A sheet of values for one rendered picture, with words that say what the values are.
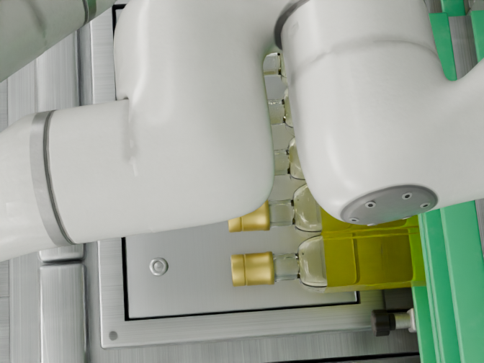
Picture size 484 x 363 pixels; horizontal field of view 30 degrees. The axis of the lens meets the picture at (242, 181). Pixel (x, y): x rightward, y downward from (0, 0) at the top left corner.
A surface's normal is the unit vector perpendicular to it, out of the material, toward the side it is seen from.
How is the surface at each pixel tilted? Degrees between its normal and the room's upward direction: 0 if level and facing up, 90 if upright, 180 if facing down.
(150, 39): 64
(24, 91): 90
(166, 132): 80
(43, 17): 130
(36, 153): 84
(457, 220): 90
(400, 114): 88
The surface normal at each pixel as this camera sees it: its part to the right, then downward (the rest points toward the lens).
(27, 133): -0.13, -0.63
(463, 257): 0.01, -0.25
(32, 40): 0.73, 0.51
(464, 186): 0.26, 0.78
